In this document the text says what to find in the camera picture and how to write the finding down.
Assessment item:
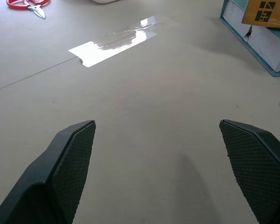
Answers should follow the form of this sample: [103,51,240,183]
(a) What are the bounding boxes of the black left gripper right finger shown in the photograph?
[218,119,280,224]

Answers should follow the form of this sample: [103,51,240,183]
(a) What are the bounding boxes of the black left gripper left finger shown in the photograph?
[0,120,97,224]

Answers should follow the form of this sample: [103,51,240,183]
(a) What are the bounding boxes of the orange card with black print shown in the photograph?
[241,0,280,29]

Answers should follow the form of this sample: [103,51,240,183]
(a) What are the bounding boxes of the teal and white box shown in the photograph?
[219,0,280,77]

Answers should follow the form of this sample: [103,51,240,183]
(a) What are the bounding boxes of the clear glossy tape strip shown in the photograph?
[68,15,181,68]

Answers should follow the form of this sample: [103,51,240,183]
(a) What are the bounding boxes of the white object at table edge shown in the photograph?
[91,0,119,5]

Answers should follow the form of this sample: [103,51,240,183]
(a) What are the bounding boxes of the red-handled scissors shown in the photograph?
[6,0,51,20]

